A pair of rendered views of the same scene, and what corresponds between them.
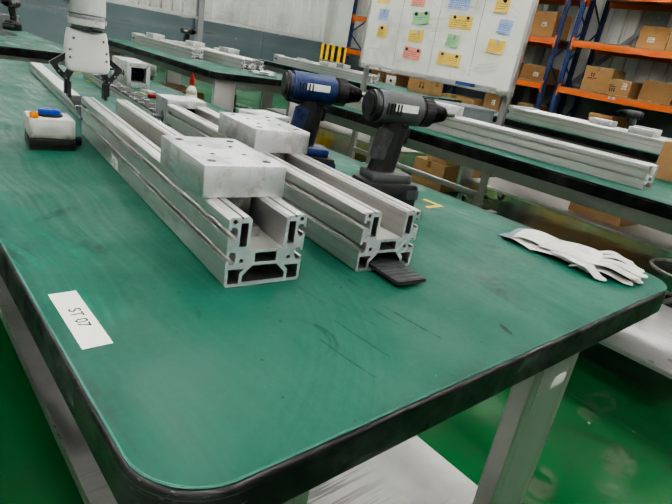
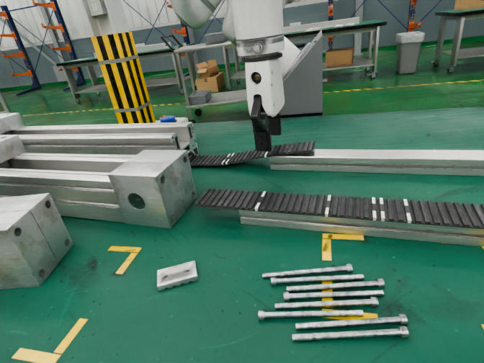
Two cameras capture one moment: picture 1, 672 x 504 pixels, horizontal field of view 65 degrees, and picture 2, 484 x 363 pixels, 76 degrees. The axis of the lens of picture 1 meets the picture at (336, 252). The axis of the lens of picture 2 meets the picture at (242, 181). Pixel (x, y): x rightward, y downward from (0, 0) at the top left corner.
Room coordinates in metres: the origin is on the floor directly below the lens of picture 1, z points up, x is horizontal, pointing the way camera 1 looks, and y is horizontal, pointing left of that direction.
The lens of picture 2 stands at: (1.84, 0.35, 1.06)
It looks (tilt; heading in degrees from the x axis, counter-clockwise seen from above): 28 degrees down; 151
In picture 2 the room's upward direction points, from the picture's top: 8 degrees counter-clockwise
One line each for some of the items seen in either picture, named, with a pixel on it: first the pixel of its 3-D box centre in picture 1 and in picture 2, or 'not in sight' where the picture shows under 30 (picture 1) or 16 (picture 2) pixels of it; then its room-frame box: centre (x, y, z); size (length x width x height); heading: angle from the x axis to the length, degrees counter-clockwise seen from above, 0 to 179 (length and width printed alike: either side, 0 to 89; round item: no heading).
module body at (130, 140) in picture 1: (159, 162); (57, 145); (0.89, 0.33, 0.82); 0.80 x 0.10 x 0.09; 38
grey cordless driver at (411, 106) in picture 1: (404, 151); not in sight; (1.06, -0.10, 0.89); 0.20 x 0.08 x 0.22; 117
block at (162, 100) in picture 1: (175, 116); (160, 183); (1.35, 0.46, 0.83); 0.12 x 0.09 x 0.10; 128
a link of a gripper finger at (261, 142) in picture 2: (109, 87); (260, 136); (1.39, 0.65, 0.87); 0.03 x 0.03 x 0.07; 38
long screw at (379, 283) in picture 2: not in sight; (334, 286); (1.67, 0.54, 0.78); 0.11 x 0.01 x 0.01; 54
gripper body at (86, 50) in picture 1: (86, 48); (263, 82); (1.36, 0.69, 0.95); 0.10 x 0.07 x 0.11; 128
